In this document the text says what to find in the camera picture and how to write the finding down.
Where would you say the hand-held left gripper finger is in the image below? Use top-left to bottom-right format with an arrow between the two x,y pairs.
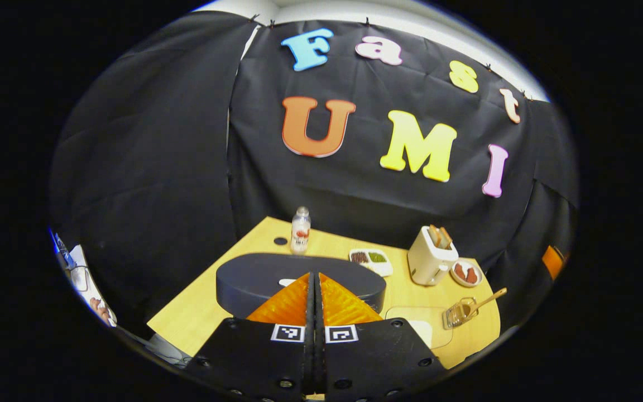
315,272 -> 448,402
185,272 -> 315,402

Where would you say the dark rice cooker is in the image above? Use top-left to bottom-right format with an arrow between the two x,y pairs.
215,252 -> 387,320

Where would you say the wooden spoon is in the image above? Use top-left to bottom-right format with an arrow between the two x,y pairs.
460,288 -> 507,319

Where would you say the white divided grain dish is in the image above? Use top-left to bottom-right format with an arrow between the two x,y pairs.
348,248 -> 394,277

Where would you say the small red label bottle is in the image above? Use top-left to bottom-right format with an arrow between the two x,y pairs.
291,207 -> 312,255

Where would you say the small white plate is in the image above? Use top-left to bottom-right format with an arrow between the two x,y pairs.
450,260 -> 484,288

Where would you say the clear plastic tray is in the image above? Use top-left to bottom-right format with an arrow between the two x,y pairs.
384,305 -> 455,350

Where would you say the white toaster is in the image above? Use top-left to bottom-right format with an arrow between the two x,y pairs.
407,225 -> 459,286

